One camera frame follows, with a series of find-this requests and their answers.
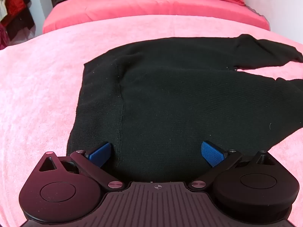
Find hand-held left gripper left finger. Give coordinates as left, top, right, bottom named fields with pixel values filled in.
left=35, top=141, right=125, bottom=191

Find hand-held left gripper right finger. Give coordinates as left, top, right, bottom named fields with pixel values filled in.
left=189, top=141, right=282, bottom=191

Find black pants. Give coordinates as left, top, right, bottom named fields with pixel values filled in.
left=67, top=34, right=303, bottom=182

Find pink fleece blanket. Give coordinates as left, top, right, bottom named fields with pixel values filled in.
left=0, top=14, right=303, bottom=227

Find dark hanging clothes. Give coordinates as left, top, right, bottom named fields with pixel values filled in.
left=0, top=0, right=36, bottom=50

